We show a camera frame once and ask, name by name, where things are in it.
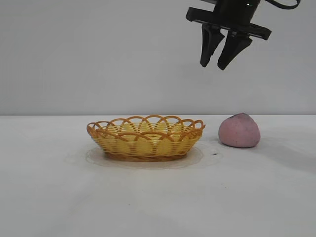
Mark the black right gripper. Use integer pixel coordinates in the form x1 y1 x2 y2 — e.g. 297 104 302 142
185 0 272 71

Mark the pink peach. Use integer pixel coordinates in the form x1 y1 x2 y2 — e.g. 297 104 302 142
218 112 261 148

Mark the yellow woven wicker basket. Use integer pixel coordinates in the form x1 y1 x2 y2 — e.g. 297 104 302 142
86 114 206 162

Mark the black cable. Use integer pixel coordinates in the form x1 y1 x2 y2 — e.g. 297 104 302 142
266 0 301 10

